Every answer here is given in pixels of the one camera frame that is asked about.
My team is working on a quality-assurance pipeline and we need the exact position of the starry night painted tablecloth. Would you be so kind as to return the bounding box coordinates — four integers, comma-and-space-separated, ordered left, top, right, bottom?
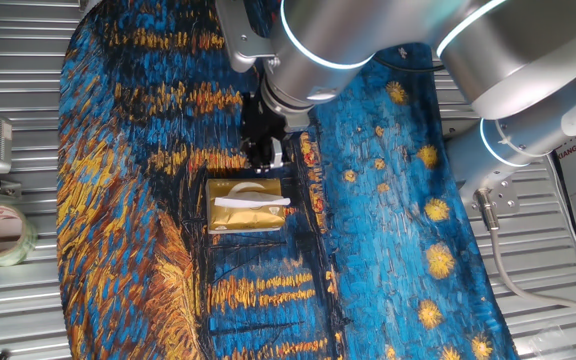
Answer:
56, 0, 519, 360

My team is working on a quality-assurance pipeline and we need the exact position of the clear plastic bag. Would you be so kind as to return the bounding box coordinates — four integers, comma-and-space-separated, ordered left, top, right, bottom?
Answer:
525, 323, 576, 359

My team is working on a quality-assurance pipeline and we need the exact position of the white napkin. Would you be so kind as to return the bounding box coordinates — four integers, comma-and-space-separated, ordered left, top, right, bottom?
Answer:
213, 195, 292, 209

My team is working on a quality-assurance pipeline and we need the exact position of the gold tissue pack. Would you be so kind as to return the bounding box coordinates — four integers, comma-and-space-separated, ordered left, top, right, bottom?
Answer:
205, 178, 288, 235

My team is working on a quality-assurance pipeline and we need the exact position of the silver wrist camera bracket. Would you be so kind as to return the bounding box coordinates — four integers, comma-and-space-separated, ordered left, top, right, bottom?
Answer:
215, 0, 274, 74

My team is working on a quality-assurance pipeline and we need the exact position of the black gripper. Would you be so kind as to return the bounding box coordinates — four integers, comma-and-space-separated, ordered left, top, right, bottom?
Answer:
240, 89, 289, 170

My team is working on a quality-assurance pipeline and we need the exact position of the grey cable with metal plug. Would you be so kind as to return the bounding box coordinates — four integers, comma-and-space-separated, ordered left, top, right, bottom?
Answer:
472, 188, 576, 329

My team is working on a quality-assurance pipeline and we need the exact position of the clear tape roll red print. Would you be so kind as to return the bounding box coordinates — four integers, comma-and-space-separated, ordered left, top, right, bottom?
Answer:
0, 203, 38, 267

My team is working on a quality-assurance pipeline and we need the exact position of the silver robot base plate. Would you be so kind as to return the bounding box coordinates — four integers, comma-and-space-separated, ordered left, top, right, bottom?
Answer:
460, 174, 522, 219

